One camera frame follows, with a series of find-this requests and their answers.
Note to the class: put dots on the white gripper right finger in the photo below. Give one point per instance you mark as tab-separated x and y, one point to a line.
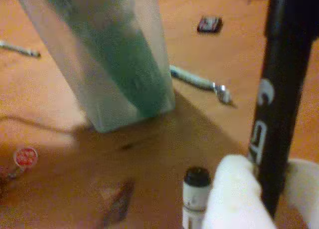
304	189

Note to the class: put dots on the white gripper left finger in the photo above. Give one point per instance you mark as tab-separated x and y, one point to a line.
234	199

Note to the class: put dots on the white whiteboard marker black cap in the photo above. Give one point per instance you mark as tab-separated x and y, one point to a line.
195	196

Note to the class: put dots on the black marker pink ends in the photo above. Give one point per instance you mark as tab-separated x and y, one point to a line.
281	89

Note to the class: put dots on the beige ribbed rod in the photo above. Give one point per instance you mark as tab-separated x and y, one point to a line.
197	80
20	49

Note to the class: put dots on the small dark square object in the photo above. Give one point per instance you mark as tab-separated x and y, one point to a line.
209	24

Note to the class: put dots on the red round tag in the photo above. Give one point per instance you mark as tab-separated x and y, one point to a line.
25	157

